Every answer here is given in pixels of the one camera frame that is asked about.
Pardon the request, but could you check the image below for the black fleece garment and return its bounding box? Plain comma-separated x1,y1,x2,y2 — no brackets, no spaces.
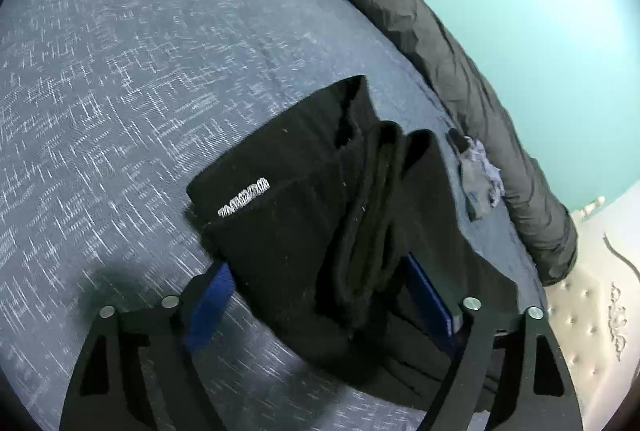
186,76,518,411

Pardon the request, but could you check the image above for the cream tufted headboard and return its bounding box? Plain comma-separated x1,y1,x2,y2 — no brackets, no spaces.
546,192,639,430

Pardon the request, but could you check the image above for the grey sock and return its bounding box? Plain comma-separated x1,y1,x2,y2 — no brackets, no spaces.
447,128,491,221

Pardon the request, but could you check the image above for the light blue crumpled cloth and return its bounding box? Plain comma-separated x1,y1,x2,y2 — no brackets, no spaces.
466,136,506,208

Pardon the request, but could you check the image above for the blue patterned bed sheet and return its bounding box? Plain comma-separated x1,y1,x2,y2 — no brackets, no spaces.
1,0,456,430

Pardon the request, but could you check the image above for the dark grey rolled duvet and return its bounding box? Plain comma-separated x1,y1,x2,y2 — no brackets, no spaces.
349,0,578,287

